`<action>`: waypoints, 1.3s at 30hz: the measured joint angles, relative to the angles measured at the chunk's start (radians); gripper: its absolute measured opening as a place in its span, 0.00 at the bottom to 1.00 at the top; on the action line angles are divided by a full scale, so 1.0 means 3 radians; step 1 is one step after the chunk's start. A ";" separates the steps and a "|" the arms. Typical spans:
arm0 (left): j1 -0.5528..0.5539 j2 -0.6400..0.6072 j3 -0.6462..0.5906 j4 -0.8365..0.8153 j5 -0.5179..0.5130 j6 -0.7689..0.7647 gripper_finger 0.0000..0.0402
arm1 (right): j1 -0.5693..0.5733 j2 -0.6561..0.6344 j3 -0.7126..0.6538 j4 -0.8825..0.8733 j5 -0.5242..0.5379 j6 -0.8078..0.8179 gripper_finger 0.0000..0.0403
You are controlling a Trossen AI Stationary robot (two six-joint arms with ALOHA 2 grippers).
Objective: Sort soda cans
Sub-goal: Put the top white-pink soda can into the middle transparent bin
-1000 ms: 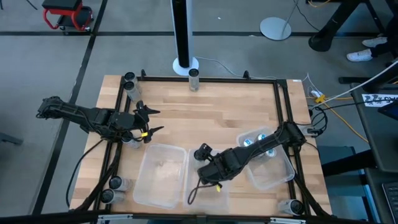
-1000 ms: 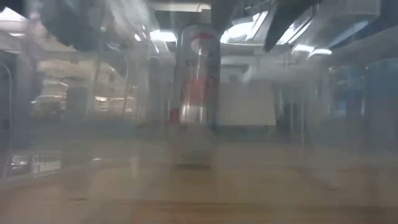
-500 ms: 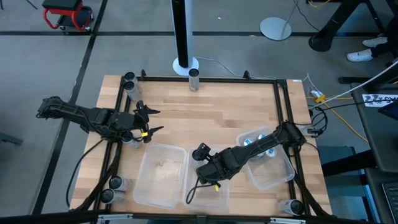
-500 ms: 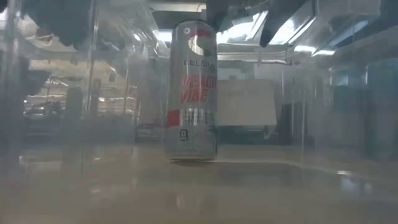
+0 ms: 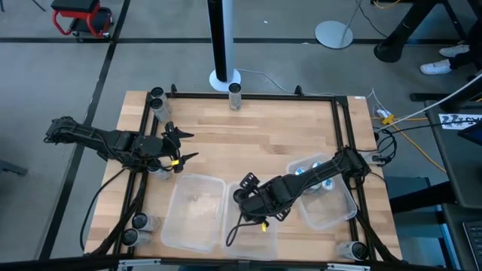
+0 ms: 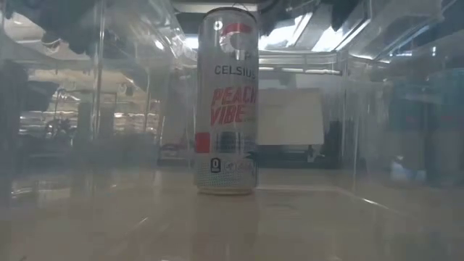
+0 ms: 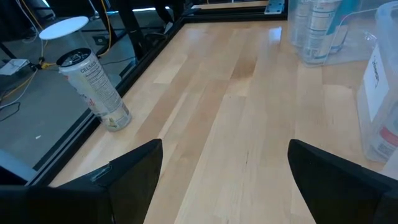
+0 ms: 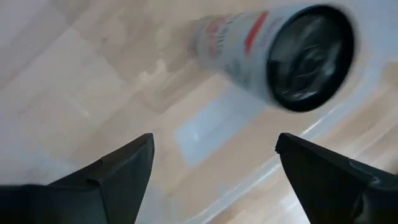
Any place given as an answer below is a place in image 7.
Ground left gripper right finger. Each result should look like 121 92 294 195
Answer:
287 139 392 224

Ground silver metal bracket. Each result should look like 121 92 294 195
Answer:
264 0 285 15

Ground yellow floor cable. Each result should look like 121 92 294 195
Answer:
98 0 113 58
0 0 58 102

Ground black desk leg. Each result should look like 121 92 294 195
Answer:
111 0 187 62

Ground white Celsius Peach Vibe can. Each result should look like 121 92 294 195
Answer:
360 90 398 162
56 47 132 132

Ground white flat box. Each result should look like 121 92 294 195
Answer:
0 58 31 76

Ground clear plastic bin with label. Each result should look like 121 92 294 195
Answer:
356 0 398 175

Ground grey round stand base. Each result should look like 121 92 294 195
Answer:
39 16 90 40

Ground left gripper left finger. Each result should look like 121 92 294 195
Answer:
58 139 164 224

